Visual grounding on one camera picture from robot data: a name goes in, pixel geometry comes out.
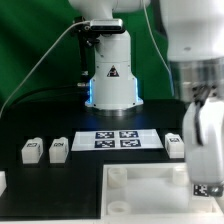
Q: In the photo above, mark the white marker sheet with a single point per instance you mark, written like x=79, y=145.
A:
x=116, y=140

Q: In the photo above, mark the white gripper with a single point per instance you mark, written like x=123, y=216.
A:
x=203, y=134

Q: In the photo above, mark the white square tabletop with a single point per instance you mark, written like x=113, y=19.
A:
x=151, y=194

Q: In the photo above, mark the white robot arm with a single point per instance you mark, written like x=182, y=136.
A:
x=195, y=32

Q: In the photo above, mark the grey camera on stand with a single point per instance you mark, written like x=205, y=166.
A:
x=106, y=24

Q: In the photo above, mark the white block left edge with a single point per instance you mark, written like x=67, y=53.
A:
x=3, y=183

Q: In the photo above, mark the black camera stand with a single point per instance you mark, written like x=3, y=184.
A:
x=86, y=39

